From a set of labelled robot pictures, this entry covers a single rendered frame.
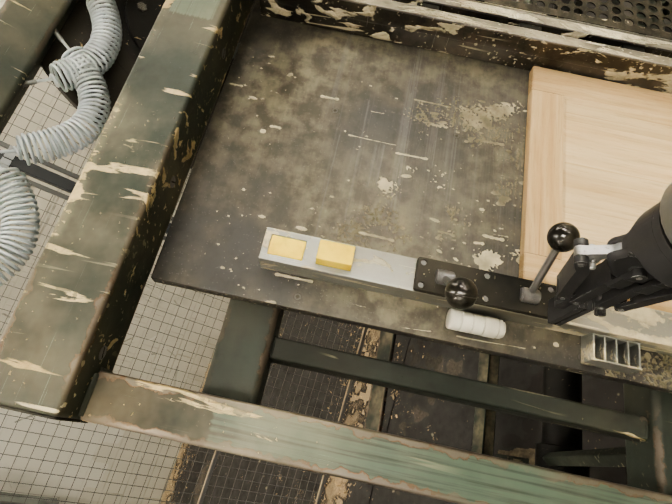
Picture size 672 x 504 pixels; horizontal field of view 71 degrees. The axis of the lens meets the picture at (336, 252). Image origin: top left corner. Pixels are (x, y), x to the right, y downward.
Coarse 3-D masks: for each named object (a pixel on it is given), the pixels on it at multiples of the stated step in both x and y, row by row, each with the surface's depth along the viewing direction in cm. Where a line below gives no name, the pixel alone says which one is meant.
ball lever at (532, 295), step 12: (552, 228) 58; (564, 228) 57; (576, 228) 57; (552, 240) 58; (564, 240) 57; (552, 252) 60; (540, 276) 62; (528, 288) 65; (528, 300) 64; (540, 300) 64
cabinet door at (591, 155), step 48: (528, 96) 85; (576, 96) 84; (624, 96) 84; (528, 144) 80; (576, 144) 80; (624, 144) 81; (528, 192) 75; (576, 192) 76; (624, 192) 77; (528, 240) 72
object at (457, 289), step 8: (440, 272) 64; (448, 272) 65; (440, 280) 64; (448, 280) 61; (456, 280) 54; (464, 280) 54; (448, 288) 54; (456, 288) 54; (464, 288) 53; (472, 288) 54; (448, 296) 54; (456, 296) 53; (464, 296) 53; (472, 296) 53; (456, 304) 54; (464, 304) 54; (472, 304) 54
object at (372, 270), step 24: (264, 240) 67; (312, 240) 67; (264, 264) 68; (288, 264) 66; (312, 264) 66; (360, 264) 66; (384, 264) 67; (408, 264) 67; (360, 288) 69; (384, 288) 67; (408, 288) 65; (480, 312) 68; (504, 312) 66; (624, 312) 66; (648, 312) 66; (624, 336) 65; (648, 336) 65
